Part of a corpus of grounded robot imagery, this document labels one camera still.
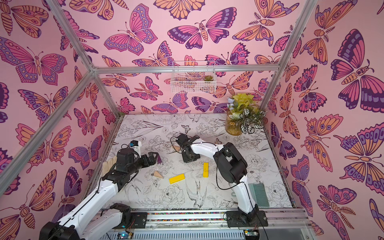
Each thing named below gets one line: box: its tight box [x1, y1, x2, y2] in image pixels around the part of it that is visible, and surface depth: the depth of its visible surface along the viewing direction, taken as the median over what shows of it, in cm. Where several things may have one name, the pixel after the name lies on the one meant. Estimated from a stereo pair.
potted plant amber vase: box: [225, 93, 267, 136], surface depth 97 cm
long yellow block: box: [169, 173, 186, 184], surface depth 89 cm
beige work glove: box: [101, 155, 118, 178], surface depth 96 cm
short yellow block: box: [202, 162, 210, 178], surface depth 92 cm
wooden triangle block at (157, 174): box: [154, 171, 163, 179], surface depth 90 cm
